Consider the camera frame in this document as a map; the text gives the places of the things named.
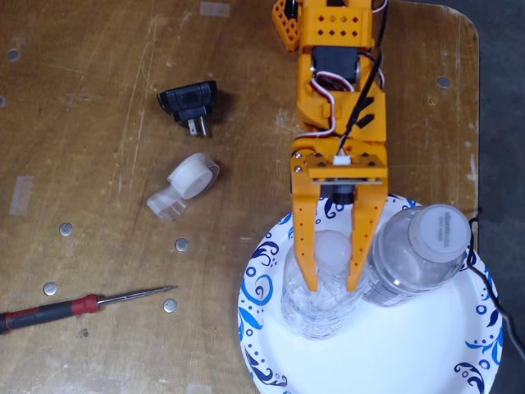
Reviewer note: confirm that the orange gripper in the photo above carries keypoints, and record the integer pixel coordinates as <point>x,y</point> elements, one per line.
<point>303,193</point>

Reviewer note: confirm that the clear ribbed water bottle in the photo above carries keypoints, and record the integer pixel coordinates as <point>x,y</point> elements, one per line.
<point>324,312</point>

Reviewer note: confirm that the vitaminwater labelled plastic bottle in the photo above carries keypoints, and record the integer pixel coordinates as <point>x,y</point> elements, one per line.
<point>439,234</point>

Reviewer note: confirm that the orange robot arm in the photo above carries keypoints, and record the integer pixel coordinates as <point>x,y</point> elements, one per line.
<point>365,24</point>

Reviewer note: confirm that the blue patterned paper plate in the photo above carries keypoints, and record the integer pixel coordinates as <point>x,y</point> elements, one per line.
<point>389,353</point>

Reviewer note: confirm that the white clear tape dispenser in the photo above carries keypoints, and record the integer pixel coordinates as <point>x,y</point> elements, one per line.
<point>190,178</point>

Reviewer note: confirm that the black plug power adapter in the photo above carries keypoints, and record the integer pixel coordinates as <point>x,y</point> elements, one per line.
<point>188,98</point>

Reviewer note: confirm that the clear tape strip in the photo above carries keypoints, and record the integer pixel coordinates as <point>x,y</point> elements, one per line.
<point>20,197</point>
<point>215,9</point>

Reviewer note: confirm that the red black screwdriver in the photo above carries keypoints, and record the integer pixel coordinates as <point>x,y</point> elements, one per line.
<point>49,312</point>

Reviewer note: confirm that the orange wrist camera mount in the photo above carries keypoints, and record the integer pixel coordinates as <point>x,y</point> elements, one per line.
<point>369,170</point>

